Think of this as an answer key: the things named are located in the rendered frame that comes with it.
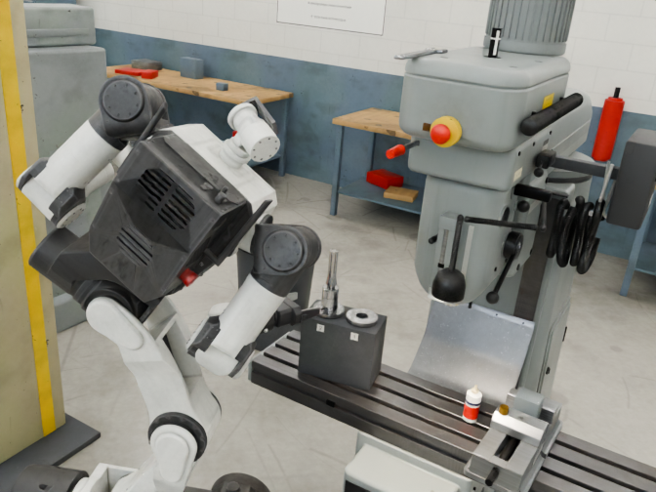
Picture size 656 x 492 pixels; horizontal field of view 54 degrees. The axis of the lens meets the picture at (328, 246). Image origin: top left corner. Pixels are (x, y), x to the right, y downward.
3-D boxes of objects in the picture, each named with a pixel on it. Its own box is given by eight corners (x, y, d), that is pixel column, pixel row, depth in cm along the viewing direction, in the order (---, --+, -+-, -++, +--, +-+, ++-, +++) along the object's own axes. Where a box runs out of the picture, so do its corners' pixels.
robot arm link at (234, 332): (230, 393, 133) (293, 307, 130) (178, 359, 131) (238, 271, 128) (237, 372, 144) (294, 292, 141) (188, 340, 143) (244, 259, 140)
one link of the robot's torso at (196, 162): (159, 352, 125) (266, 224, 112) (32, 234, 126) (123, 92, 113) (224, 300, 153) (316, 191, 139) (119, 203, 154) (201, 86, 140)
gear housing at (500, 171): (509, 195, 137) (518, 148, 133) (404, 171, 148) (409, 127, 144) (547, 163, 164) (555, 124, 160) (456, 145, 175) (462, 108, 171)
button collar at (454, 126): (456, 150, 128) (460, 120, 125) (428, 144, 130) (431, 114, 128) (459, 148, 129) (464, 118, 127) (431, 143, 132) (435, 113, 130)
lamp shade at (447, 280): (430, 300, 140) (434, 273, 137) (430, 285, 146) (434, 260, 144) (465, 304, 139) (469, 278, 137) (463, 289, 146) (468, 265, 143)
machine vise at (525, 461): (522, 502, 148) (532, 465, 144) (462, 473, 155) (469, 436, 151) (562, 426, 176) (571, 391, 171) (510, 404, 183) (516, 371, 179)
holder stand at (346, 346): (369, 391, 183) (376, 330, 175) (297, 372, 189) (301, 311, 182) (380, 370, 194) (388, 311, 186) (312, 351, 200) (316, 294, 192)
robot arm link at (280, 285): (276, 302, 126) (316, 245, 124) (240, 273, 127) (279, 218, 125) (290, 295, 137) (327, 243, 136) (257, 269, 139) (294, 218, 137)
